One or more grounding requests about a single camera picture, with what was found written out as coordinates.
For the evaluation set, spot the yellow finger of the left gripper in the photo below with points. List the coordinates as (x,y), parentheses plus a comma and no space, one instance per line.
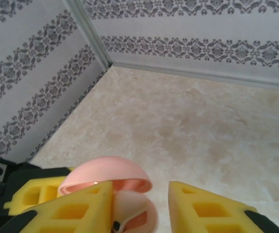
(32,194)

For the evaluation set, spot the pink round charging case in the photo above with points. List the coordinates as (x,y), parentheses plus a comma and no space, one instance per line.
(110,170)

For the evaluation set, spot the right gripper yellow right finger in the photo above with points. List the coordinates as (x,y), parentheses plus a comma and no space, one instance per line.
(202,213)

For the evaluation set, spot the aluminium frame post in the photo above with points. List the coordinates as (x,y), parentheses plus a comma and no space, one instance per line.
(91,36)

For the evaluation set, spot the long aluminium frame rail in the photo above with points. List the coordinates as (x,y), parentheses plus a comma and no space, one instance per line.
(202,71)

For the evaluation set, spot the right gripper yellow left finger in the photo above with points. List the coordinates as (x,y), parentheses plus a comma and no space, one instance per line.
(81,213)

